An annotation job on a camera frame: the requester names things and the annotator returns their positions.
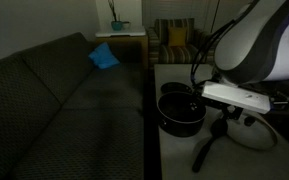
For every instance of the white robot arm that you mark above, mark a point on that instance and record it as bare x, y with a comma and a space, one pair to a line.
254, 49

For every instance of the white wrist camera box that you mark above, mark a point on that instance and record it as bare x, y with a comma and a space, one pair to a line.
236, 96

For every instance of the small white bowl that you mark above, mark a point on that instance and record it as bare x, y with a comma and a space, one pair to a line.
126, 25

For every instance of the yellow cushion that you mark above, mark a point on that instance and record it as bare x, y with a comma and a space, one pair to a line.
177, 36

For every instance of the striped fabric armchair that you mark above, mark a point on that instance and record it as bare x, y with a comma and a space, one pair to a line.
161, 53

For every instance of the dark grey fabric sofa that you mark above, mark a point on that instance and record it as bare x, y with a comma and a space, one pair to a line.
63, 118

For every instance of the blue throw pillow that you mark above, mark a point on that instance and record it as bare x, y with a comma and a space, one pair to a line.
102, 56

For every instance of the glass pot lid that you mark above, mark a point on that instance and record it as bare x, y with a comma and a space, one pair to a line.
252, 132

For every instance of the large black cooking pot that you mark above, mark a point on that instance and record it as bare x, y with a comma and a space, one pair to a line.
180, 114

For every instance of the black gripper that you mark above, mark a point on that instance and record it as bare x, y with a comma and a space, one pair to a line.
229, 111

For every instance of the teal potted plant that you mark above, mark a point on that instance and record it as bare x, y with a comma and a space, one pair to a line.
116, 24

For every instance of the black frying pan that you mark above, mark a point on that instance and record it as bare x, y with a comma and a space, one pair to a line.
175, 87

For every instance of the white coffee table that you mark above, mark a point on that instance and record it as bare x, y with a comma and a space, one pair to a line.
226, 160

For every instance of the wooden side table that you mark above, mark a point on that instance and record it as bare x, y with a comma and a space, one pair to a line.
135, 34

